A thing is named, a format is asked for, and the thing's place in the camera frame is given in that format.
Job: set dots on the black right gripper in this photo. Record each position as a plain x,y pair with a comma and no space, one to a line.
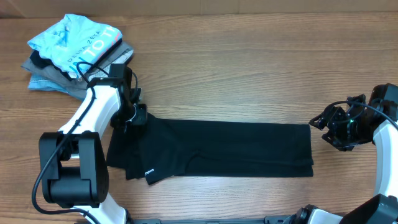
329,119

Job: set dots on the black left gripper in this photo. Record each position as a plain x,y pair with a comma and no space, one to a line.
140,119

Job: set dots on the black t-shirt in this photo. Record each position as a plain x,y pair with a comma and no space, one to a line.
164,148

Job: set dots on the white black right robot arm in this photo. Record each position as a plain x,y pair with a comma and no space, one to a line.
373,120

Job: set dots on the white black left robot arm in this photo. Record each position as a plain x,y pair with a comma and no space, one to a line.
73,170

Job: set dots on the light blue printed t-shirt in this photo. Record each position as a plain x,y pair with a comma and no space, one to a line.
75,39

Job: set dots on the blue denim jeans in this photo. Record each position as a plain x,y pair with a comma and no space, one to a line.
38,82

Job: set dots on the black folded garment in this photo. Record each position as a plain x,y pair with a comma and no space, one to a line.
43,63

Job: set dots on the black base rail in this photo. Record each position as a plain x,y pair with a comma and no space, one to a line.
280,219

